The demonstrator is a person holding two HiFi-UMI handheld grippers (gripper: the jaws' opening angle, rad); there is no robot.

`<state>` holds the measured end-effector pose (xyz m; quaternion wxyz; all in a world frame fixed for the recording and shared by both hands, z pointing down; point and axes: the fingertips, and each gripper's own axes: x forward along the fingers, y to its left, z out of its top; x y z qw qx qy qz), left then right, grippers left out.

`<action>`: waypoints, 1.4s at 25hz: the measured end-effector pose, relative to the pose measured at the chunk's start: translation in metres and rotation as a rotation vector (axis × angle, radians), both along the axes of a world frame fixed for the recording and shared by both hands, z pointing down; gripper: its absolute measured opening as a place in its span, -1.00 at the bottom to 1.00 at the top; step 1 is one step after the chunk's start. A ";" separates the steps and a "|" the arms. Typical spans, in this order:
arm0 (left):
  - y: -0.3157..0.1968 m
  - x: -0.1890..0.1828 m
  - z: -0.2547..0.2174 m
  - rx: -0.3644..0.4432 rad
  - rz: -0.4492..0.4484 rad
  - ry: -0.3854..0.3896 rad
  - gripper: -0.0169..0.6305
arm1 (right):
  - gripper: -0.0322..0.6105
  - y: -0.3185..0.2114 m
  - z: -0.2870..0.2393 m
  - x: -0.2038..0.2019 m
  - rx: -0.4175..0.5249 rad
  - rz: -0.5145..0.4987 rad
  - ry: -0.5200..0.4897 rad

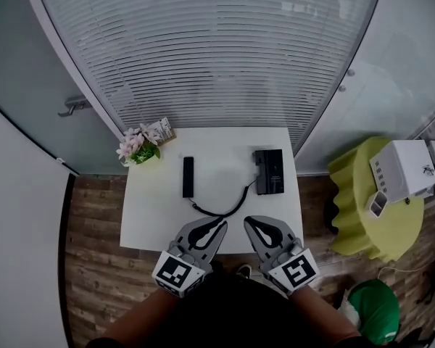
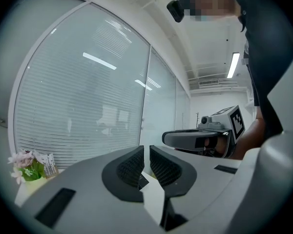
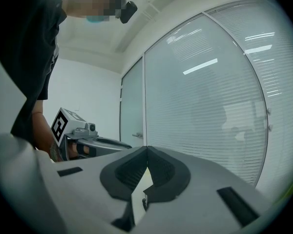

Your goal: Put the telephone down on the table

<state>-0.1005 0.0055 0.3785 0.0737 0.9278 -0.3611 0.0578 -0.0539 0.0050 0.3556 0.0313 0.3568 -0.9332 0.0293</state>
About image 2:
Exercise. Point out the dark coat rack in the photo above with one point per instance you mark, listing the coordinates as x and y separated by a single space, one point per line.
197 121

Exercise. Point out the person's head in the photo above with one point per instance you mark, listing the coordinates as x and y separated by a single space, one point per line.
210 1

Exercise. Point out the small printed card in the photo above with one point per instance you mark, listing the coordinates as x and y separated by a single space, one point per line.
50 166

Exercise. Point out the person's black shirt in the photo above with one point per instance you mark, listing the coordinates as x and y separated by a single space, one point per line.
266 45

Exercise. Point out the frosted glass door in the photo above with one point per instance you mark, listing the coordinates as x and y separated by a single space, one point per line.
5 82

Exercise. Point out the ceiling air vent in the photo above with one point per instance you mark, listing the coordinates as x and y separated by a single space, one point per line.
208 82

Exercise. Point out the person's right forearm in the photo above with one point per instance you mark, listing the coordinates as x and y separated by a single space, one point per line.
251 138

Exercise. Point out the black telephone handset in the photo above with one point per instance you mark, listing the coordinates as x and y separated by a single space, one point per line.
142 183

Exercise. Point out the white window blinds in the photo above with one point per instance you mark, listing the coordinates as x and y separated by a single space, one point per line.
75 106

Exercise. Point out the person's right hand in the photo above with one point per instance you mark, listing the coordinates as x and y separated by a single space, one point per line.
219 145

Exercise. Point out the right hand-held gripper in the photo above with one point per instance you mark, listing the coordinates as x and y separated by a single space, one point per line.
236 123

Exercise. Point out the long ceiling light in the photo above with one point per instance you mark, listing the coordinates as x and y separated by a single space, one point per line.
233 64

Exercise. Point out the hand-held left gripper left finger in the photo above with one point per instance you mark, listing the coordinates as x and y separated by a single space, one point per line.
88 203

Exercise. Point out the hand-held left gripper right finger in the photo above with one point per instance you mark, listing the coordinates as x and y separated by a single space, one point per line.
205 179

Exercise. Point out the pink flowers in lime pot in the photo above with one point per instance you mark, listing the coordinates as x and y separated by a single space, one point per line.
29 169

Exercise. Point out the black head-mounted camera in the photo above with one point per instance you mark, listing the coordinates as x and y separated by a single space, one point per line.
175 11

